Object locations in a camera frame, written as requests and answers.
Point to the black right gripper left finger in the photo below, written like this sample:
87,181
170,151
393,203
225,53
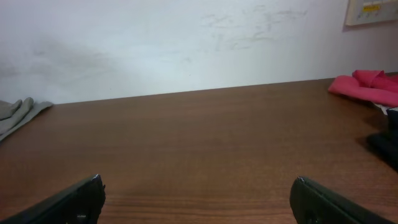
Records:
80,203

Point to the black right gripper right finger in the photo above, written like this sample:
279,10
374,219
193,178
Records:
312,203

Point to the khaki green shorts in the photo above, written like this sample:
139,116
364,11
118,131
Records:
15,115

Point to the dark navy garment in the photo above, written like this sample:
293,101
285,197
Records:
384,144

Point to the white grey garment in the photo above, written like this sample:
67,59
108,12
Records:
386,109

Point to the red cloth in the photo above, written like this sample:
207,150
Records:
369,85

